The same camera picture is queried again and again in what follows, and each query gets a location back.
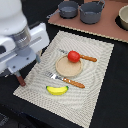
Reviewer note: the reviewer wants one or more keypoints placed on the fork with orange handle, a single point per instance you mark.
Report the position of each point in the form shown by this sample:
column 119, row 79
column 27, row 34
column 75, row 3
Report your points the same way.
column 69, row 81

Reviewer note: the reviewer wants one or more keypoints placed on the beige woven placemat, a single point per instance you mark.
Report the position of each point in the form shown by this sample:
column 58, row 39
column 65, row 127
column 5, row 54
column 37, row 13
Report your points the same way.
column 76, row 105

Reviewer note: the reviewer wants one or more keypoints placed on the large grey pot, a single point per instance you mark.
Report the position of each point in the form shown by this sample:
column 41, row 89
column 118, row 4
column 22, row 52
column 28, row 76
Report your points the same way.
column 90, row 12

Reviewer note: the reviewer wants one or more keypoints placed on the round wooden plate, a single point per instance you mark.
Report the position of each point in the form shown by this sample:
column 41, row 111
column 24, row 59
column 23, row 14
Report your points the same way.
column 67, row 68

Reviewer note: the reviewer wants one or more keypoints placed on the yellow toy banana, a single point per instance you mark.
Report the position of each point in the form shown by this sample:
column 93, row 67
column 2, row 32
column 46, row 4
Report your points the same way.
column 57, row 91

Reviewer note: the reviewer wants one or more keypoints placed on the beige bowl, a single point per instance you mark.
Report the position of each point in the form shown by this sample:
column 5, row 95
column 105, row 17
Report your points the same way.
column 123, row 14

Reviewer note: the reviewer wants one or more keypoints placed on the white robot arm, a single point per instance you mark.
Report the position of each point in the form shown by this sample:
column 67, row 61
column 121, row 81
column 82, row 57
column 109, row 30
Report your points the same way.
column 12, row 20

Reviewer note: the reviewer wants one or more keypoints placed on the small grey pot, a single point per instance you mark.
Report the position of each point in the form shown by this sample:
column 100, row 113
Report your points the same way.
column 66, row 9

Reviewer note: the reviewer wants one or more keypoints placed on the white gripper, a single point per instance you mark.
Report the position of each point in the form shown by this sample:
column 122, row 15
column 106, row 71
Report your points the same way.
column 19, row 50

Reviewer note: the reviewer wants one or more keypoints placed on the red toy tomato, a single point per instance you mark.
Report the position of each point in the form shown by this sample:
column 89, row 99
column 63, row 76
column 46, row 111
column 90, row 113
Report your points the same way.
column 73, row 56

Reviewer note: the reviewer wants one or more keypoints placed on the brown toy sausage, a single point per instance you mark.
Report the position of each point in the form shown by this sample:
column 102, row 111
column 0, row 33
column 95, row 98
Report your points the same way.
column 21, row 80

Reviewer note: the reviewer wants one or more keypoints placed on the brown wooden board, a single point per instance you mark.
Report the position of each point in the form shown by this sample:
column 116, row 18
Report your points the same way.
column 106, row 27

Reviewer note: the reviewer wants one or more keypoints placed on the knife with orange handle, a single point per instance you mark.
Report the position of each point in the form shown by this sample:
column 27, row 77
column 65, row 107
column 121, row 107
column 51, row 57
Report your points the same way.
column 81, row 56

